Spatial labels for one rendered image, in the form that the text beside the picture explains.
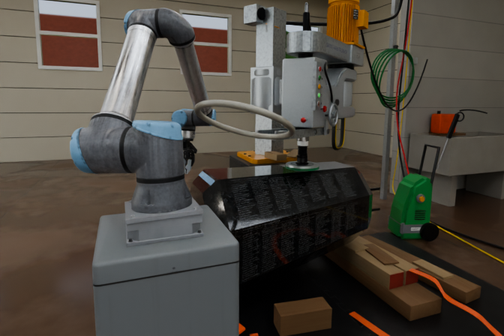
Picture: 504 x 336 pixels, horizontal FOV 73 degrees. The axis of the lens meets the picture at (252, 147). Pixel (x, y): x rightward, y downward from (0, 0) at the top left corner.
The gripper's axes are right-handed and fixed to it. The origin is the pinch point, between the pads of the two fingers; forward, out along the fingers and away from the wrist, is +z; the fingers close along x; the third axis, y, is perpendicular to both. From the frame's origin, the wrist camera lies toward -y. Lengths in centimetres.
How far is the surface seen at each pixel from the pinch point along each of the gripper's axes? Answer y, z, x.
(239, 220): 8.4, 22.5, 37.0
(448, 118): -317, -53, 221
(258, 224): 4, 25, 47
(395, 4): -267, -186, 137
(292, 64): -24, -69, 55
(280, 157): -90, -5, 41
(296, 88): -24, -54, 58
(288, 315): 10, 69, 68
